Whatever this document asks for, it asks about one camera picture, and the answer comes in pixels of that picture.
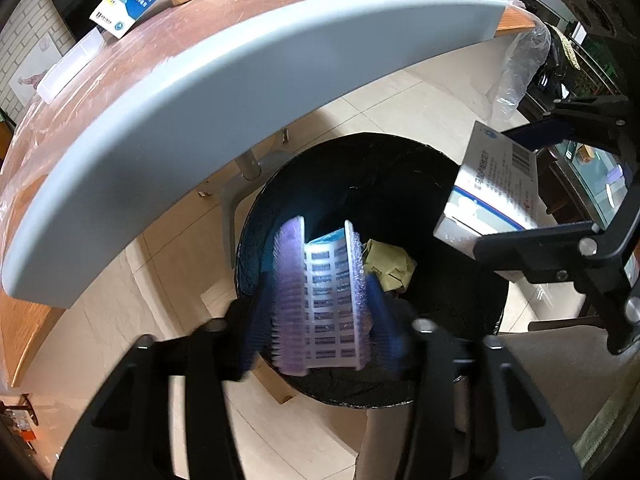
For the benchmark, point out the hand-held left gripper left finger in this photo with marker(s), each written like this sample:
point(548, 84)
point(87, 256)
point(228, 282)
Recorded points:
point(255, 325)

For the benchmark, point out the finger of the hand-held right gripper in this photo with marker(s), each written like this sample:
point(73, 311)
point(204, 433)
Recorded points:
point(590, 115)
point(540, 250)

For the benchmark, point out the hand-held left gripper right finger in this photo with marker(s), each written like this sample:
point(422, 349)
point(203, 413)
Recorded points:
point(384, 325)

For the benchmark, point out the purple bristled white plastic mat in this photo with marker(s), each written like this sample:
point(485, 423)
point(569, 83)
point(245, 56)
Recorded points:
point(325, 300)

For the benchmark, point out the white barcode medicine box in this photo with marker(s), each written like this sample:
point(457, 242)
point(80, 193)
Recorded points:
point(495, 195)

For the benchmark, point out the black round trash bin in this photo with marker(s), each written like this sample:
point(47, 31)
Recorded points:
point(390, 190)

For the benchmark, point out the yellow green crumpled paper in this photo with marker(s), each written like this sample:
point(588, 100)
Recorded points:
point(390, 265)

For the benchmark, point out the glass tank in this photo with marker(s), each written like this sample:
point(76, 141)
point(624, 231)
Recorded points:
point(590, 185)

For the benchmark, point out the clear plastic table cover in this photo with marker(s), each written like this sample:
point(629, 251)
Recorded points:
point(515, 75)

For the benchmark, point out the blue plastic wrapper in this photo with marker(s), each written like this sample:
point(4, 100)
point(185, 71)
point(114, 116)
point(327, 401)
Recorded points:
point(330, 237)

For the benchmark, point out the round wooden table grey rim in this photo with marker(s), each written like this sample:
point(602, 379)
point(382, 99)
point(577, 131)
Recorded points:
point(200, 95)

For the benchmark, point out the white plastic tray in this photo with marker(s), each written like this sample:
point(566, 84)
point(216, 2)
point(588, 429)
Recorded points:
point(65, 67)

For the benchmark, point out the giraffe drawing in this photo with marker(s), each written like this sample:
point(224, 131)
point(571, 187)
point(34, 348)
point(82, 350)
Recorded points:
point(30, 80)

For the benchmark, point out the black flat television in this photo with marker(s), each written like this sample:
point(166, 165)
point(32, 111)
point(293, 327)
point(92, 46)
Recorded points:
point(70, 5)

